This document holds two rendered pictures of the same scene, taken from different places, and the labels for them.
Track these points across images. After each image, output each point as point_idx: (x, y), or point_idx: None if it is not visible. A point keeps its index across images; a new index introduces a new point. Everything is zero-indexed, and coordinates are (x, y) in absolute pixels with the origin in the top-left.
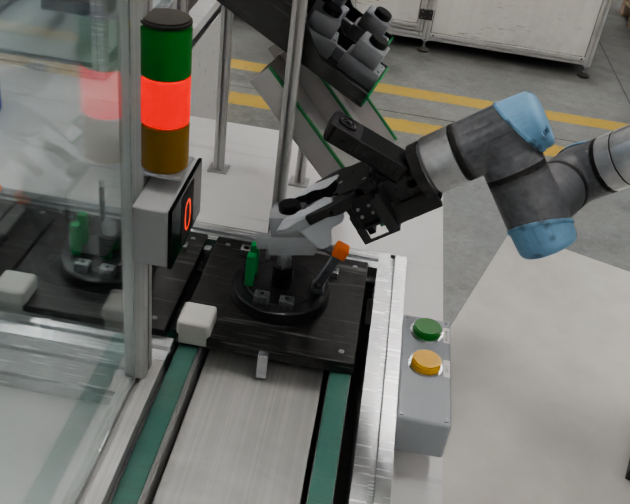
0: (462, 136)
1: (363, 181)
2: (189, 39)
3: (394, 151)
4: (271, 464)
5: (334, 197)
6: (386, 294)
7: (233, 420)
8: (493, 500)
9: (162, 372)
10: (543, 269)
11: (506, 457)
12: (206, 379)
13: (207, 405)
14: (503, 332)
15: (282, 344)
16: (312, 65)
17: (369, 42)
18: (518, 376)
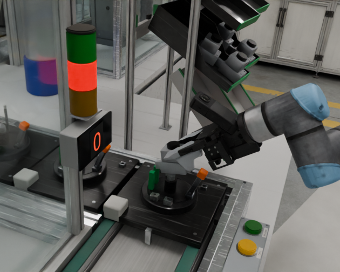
0: (269, 108)
1: (211, 132)
2: (92, 40)
3: (231, 116)
4: None
5: (195, 141)
6: (234, 203)
7: (124, 266)
8: None
9: (90, 233)
10: None
11: None
12: (117, 240)
13: (113, 256)
14: (312, 236)
15: (161, 225)
16: (201, 68)
17: (236, 56)
18: (315, 264)
